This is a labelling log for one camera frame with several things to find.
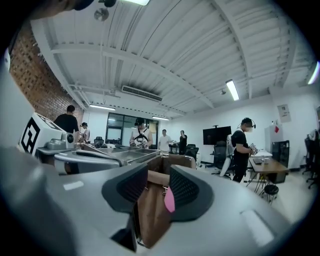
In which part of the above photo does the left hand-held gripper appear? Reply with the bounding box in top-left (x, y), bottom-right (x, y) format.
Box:
top-left (18, 112), bottom-right (129, 175)

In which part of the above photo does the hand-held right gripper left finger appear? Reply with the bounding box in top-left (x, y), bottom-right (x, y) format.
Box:
top-left (0, 146), bottom-right (150, 256)

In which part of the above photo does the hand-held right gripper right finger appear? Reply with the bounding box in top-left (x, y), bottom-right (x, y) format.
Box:
top-left (144, 164), bottom-right (293, 256)

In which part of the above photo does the pink cloth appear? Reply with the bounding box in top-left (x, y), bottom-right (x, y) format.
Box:
top-left (163, 186), bottom-right (176, 214)

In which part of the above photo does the brown bag with pink tag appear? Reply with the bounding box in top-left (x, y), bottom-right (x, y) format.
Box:
top-left (136, 153), bottom-right (198, 250)

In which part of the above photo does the wooden steel housekeeping cart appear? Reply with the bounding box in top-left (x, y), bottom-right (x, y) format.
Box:
top-left (79, 142), bottom-right (161, 168)

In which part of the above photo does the black office chair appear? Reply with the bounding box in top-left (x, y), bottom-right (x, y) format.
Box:
top-left (184, 143), bottom-right (200, 161)
top-left (93, 136), bottom-right (106, 149)
top-left (301, 129), bottom-right (320, 190)
top-left (212, 140), bottom-right (236, 177)

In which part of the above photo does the dark framed glass partition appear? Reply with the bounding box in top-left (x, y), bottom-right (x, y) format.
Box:
top-left (106, 112), bottom-right (161, 147)

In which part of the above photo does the black round stool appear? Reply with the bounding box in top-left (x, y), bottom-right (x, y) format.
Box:
top-left (261, 184), bottom-right (280, 205)

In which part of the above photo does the wooden desk with metal legs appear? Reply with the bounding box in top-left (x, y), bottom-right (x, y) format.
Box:
top-left (246, 149), bottom-right (290, 195)

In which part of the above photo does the white board on desk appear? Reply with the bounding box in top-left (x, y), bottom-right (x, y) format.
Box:
top-left (249, 149), bottom-right (273, 158)

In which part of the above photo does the ceiling air vent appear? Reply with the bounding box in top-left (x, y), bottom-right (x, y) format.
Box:
top-left (120, 85), bottom-right (164, 103)

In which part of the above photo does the black glass-door cabinet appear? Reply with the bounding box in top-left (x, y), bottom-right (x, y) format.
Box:
top-left (271, 139), bottom-right (291, 169)

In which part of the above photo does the white cabinet with red label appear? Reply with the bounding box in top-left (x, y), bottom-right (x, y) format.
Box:
top-left (264, 124), bottom-right (285, 156)

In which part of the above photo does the round ceiling fixture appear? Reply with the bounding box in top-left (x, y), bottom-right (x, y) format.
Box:
top-left (93, 7), bottom-right (110, 22)

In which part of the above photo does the white wall poster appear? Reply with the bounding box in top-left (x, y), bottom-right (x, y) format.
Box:
top-left (276, 103), bottom-right (292, 123)

